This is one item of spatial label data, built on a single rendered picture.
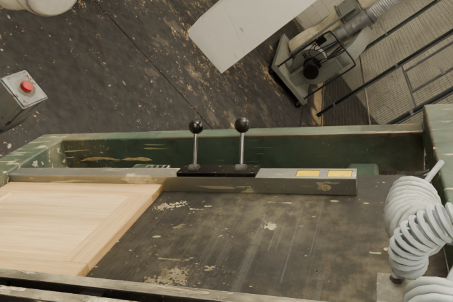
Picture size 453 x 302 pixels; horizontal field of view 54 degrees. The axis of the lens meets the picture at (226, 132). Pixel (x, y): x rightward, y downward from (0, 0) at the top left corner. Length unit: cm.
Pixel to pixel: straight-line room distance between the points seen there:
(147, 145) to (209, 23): 349
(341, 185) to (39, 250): 64
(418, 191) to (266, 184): 51
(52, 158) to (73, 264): 69
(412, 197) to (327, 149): 67
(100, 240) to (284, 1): 389
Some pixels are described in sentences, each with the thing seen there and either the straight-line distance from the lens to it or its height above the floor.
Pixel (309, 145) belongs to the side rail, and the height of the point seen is 159.
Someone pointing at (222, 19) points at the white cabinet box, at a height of 41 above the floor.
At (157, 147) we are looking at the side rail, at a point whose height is 119.
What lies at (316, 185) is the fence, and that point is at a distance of 101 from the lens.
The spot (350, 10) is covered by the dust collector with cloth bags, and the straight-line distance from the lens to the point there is 660.
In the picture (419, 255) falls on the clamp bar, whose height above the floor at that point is 188.
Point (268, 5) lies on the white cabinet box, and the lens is 464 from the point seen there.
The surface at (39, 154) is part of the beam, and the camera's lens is 150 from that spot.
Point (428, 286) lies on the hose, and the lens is 43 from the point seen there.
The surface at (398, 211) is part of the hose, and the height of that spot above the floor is 187.
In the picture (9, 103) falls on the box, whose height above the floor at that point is 90.
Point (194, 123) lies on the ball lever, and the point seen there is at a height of 145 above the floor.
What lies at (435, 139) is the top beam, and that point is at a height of 188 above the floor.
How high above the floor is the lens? 200
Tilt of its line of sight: 28 degrees down
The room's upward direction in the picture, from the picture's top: 56 degrees clockwise
